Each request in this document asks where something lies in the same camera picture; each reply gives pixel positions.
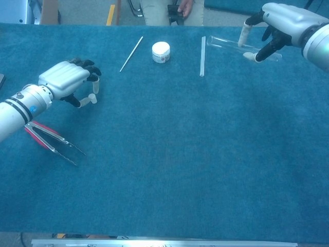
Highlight clear glass strip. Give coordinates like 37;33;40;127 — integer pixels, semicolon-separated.
199;36;207;77

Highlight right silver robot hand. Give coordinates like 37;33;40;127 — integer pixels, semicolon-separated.
237;2;329;63

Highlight teal covered background table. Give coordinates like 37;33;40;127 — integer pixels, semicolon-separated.
204;0;329;26

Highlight aluminium frame rail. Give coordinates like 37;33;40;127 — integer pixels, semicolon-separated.
31;239;298;247

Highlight black handheld controller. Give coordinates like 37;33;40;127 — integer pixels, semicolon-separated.
167;4;186;23

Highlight red handled metal tongs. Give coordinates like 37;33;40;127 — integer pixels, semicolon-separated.
24;120;86;167

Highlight teal felt table cover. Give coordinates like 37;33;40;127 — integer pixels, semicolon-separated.
0;22;329;244

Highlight seated person beige trousers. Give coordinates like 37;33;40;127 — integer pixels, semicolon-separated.
140;0;205;26

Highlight clear glass test tube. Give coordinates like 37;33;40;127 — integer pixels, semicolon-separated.
207;35;283;62

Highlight white round lidded jar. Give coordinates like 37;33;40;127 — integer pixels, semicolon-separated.
152;41;171;64

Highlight thin metal stirring rod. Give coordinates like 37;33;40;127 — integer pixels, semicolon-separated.
119;36;144;73

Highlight grey metal cabinet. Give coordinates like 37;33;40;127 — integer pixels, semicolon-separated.
0;0;42;25

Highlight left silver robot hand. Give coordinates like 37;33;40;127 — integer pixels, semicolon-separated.
38;59;102;109

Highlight yellow painted post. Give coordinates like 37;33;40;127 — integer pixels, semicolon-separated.
106;4;116;26

